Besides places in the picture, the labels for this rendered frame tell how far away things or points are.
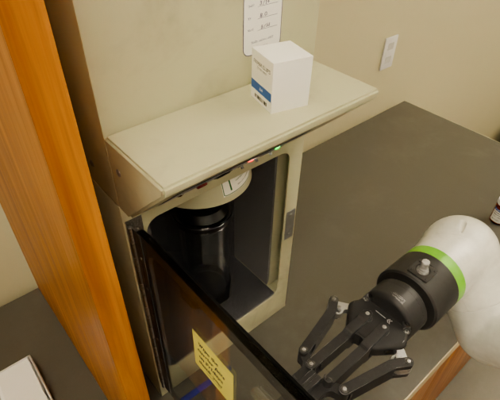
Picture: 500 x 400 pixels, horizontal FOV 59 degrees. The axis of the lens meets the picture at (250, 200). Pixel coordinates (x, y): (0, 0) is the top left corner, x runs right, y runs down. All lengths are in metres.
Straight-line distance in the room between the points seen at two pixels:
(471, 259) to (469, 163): 0.94
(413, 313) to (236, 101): 0.34
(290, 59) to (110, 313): 0.33
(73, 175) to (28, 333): 0.72
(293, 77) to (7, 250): 0.77
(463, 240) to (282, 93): 0.33
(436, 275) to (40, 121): 0.49
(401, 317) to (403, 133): 1.14
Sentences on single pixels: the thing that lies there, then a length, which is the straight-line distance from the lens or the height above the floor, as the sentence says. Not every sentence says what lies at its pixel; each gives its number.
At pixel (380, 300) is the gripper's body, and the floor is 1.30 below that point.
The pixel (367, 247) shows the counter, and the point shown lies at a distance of 1.18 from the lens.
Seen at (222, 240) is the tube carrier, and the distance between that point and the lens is 0.80.
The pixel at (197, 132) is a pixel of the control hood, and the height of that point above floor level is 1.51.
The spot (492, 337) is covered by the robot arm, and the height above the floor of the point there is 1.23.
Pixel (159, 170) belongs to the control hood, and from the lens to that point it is 0.43.
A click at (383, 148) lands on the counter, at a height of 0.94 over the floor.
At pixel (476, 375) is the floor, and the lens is 2.24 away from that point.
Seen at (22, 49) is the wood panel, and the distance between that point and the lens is 0.34.
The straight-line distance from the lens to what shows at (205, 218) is 0.75.
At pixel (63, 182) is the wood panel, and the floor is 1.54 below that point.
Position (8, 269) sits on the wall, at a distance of 1.13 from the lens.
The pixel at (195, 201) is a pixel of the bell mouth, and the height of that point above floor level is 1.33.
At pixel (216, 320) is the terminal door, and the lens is 0.46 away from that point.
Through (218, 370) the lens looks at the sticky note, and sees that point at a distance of 0.55.
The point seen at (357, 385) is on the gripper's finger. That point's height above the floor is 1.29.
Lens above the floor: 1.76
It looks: 40 degrees down
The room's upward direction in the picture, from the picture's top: 1 degrees clockwise
